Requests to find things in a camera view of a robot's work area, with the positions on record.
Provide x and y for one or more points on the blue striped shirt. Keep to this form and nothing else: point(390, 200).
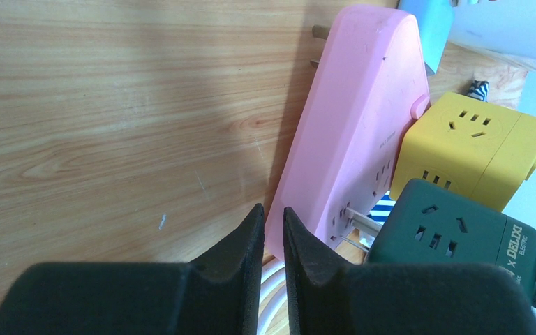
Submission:
point(379, 213)

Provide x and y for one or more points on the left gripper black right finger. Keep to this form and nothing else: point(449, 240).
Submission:
point(329, 295)

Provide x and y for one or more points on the dark green cube charger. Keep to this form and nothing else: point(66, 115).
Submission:
point(430, 224)

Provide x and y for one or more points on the pink triangular power strip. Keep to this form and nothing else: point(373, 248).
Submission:
point(370, 86)

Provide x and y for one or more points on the white plastic basket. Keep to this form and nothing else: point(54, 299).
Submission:
point(502, 30)

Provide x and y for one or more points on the yellow power adapter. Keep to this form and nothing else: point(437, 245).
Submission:
point(476, 149)

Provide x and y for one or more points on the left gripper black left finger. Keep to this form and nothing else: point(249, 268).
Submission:
point(216, 293)

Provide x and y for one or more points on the light blue small charger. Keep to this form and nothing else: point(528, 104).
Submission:
point(434, 19)

